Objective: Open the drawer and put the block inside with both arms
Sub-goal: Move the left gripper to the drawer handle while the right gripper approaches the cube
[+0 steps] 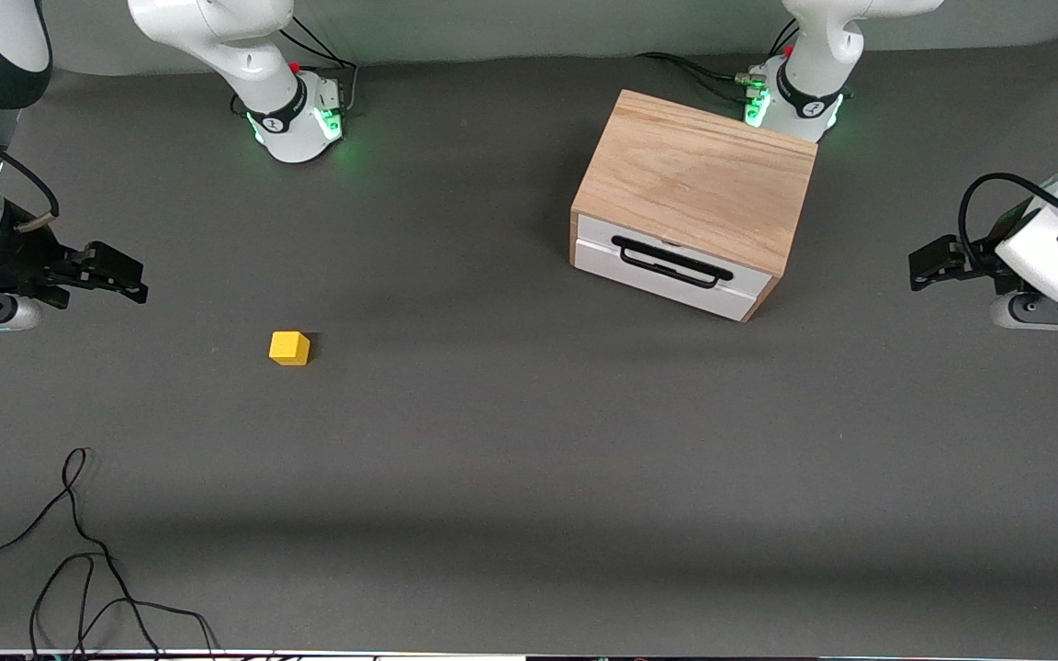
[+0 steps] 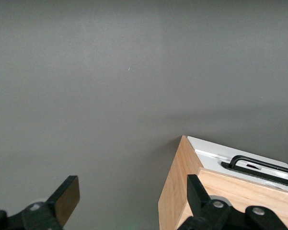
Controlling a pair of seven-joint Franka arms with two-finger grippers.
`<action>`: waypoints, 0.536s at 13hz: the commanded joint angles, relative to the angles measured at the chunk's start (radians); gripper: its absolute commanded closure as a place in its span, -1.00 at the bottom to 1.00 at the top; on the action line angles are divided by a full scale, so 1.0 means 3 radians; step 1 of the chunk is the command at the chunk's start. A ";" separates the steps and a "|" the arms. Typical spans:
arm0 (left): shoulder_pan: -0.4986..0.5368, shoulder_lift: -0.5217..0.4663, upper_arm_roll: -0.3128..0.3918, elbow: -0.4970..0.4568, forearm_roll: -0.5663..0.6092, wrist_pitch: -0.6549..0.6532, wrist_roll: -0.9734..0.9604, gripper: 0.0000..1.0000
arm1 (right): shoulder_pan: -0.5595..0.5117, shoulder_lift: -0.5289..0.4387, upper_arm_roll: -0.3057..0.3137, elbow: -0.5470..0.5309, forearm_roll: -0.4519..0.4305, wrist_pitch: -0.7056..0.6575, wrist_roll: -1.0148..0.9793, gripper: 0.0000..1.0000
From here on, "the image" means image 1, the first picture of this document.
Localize yellow cube block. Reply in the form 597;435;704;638
269;331;311;367

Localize black metal drawer handle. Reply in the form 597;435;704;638
611;235;735;289

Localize white-front drawer with handle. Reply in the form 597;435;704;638
575;213;775;287

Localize wooden drawer cabinet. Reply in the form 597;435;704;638
569;89;819;324

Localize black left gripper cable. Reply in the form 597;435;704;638
957;172;1058;276

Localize thin black loose cable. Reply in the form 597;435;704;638
0;447;223;661

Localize black right arm base cables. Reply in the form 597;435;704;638
231;15;362;118

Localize black arm base cables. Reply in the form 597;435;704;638
636;17;804;104
231;15;362;118

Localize black left arm base cables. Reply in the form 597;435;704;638
636;17;804;104

